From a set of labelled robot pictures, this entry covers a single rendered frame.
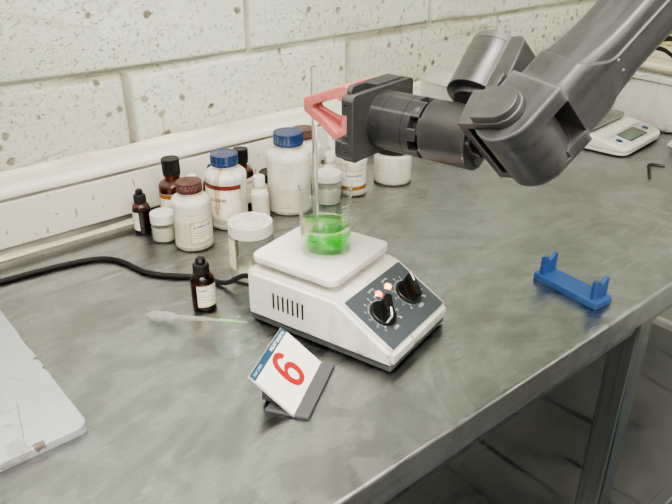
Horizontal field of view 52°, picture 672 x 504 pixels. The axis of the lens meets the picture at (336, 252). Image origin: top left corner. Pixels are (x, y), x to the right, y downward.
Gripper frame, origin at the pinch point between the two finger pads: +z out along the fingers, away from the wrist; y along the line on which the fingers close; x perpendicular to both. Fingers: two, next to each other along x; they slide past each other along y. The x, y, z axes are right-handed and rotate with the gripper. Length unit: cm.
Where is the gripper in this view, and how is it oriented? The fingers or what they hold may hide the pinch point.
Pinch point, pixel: (312, 104)
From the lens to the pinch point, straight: 74.4
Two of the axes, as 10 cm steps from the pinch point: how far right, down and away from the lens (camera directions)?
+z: -7.8, -2.8, 5.6
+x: 0.0, 8.9, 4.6
